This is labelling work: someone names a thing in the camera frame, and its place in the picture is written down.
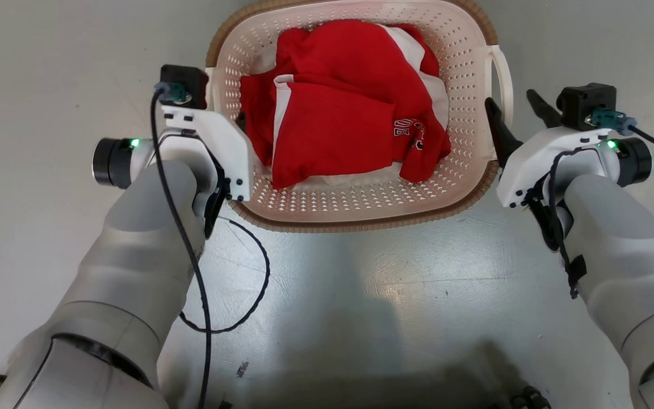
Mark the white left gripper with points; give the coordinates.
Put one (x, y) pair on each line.
(225, 142)

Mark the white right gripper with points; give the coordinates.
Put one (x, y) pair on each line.
(531, 159)

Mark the cream perforated plastic laundry basket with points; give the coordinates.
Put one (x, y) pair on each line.
(361, 204)

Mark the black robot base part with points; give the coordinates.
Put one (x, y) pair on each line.
(523, 399)

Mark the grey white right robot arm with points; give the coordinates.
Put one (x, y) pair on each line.
(622, 250)

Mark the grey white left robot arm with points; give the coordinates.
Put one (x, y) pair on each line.
(134, 255)

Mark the red and white shirt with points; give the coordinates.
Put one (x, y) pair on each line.
(332, 130)

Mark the small dark floor scrap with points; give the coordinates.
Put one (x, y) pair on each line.
(242, 369)

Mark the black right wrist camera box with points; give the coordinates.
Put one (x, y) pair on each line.
(579, 105)

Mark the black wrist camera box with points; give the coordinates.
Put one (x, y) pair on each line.
(188, 76)
(579, 105)

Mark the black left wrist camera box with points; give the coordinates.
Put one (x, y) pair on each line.
(188, 76)

